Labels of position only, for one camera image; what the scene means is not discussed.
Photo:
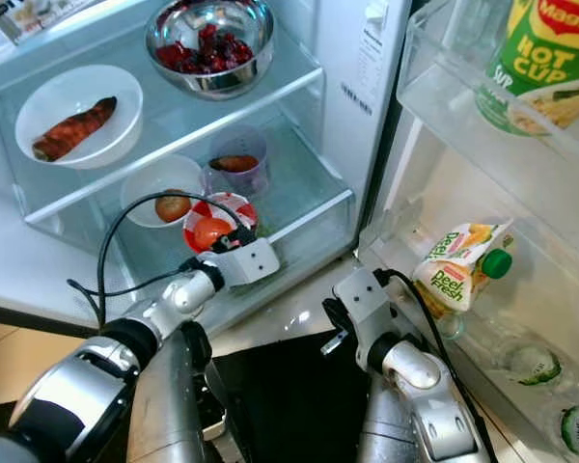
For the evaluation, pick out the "red tomato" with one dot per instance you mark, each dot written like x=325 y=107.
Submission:
x=210 y=233

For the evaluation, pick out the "red white bowl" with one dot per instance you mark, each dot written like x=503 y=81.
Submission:
x=236 y=207

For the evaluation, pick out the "steel fridge door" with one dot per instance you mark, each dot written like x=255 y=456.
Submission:
x=444 y=183

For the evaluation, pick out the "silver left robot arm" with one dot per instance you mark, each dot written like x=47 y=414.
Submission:
x=68 y=405

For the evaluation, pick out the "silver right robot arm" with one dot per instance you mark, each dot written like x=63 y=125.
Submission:
x=434 y=415

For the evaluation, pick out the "steel fridge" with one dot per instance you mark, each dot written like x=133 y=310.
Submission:
x=357 y=135

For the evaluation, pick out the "purple plastic cup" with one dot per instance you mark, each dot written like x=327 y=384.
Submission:
x=222 y=182

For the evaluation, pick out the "brown food piece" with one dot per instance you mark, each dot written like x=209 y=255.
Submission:
x=234 y=164

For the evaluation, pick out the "Peel Fresh juice pouch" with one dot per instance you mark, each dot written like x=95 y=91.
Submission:
x=458 y=275

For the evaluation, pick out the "steel bowl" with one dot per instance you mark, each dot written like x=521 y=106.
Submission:
x=210 y=87

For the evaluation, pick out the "white plate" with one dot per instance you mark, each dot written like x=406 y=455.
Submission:
x=108 y=140

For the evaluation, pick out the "dark red beet pieces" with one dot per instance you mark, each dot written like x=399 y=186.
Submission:
x=207 y=53

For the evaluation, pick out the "roasted sweet potato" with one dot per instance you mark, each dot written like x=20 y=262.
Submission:
x=75 y=128

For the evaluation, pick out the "green label clear bottle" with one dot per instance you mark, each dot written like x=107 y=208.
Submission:
x=533 y=365

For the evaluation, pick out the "printed white food carton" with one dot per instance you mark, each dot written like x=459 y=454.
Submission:
x=39 y=14

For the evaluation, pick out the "green Maggi hot cup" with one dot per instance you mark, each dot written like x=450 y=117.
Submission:
x=540 y=68

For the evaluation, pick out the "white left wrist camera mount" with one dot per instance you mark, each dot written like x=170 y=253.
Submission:
x=253 y=262

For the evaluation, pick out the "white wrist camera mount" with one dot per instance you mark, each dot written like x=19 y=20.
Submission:
x=362 y=304
x=253 y=262

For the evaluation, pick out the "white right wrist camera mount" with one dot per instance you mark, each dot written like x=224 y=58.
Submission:
x=362 y=304

